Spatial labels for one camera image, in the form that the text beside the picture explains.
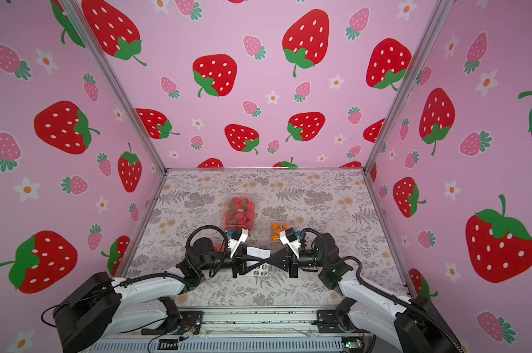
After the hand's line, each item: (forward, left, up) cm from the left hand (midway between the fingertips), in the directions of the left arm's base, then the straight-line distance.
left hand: (264, 260), depth 69 cm
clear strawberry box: (+26, +16, -15) cm, 34 cm away
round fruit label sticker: (+27, +12, -11) cm, 32 cm away
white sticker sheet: (-2, 0, -3) cm, 3 cm away
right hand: (-2, -1, 0) cm, 2 cm away
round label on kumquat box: (+21, -6, -15) cm, 27 cm away
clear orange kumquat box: (+21, -4, -16) cm, 27 cm away
